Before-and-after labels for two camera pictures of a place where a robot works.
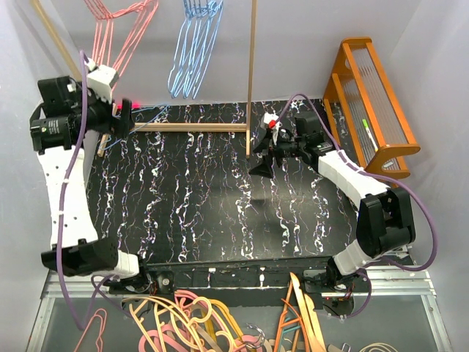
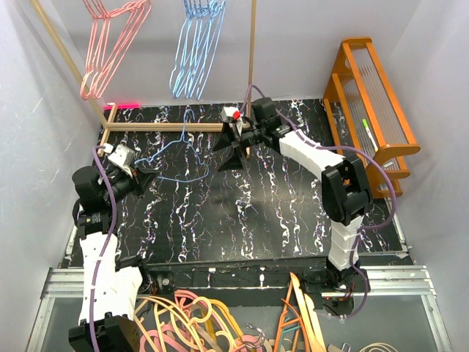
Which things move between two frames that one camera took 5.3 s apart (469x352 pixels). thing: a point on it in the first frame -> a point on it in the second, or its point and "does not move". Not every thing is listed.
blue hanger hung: (192, 39) does not move
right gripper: (274, 138) -> (226, 138)
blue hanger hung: (201, 39) -> (215, 24)
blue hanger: (188, 37) does not move
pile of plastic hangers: (191, 323) does not move
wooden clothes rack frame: (172, 127) does not move
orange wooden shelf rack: (363, 113) does not move
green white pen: (370, 136) does not move
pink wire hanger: (115, 18) -> (122, 48)
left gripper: (126, 116) -> (144, 176)
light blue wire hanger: (198, 29) does not move
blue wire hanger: (116, 139) -> (182, 139)
